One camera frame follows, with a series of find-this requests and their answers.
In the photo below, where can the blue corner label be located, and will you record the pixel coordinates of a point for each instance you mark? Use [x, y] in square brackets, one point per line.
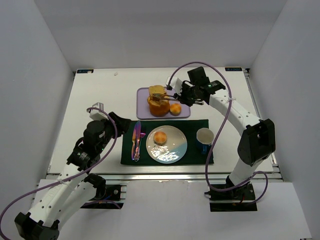
[84, 71]
[233, 69]

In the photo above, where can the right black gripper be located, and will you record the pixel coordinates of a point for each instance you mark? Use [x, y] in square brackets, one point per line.
[184, 94]

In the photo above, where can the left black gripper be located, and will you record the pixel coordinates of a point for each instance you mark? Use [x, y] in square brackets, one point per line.
[116, 122]

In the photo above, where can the dark green placemat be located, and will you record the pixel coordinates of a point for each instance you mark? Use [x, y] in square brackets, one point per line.
[192, 156]

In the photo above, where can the blue mug white inside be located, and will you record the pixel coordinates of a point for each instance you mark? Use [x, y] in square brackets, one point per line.
[204, 139]

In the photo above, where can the left blue corner label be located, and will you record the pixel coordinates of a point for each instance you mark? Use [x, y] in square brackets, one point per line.
[84, 71]

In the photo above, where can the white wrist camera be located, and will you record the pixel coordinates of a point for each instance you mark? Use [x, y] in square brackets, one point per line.
[174, 84]
[96, 112]

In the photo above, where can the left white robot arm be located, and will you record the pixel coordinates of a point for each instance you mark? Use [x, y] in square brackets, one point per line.
[75, 186]

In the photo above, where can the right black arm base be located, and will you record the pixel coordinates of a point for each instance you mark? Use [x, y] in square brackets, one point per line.
[236, 200]

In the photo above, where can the large orange bread loaf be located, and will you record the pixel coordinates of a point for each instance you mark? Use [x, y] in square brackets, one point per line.
[158, 107]

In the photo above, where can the white and blue plate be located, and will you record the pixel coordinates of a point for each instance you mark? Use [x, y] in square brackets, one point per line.
[172, 150]

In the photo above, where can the bread slice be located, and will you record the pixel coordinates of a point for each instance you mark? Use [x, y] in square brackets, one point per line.
[156, 89]

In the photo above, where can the small round bun front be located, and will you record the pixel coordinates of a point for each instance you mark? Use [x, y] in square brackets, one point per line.
[175, 109]

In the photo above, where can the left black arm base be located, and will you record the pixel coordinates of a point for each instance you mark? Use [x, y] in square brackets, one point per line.
[110, 196]

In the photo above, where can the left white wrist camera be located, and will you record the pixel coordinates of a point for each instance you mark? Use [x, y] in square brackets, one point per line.
[96, 112]

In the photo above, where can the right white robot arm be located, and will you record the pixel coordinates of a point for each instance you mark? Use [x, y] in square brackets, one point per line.
[257, 136]

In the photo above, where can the iridescent knife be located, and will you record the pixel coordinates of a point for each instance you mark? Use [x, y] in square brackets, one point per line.
[136, 141]

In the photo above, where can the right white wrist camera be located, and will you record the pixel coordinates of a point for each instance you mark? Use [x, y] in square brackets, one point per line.
[174, 84]

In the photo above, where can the iridescent fork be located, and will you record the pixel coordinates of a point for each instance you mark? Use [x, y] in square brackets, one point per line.
[142, 135]

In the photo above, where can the small round bun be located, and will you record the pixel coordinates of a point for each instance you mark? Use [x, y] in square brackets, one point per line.
[160, 138]
[175, 109]

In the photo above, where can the lavender plastic tray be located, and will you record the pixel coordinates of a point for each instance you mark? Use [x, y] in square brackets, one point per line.
[143, 111]

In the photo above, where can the right blue corner label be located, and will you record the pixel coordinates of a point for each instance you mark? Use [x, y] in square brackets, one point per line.
[233, 69]

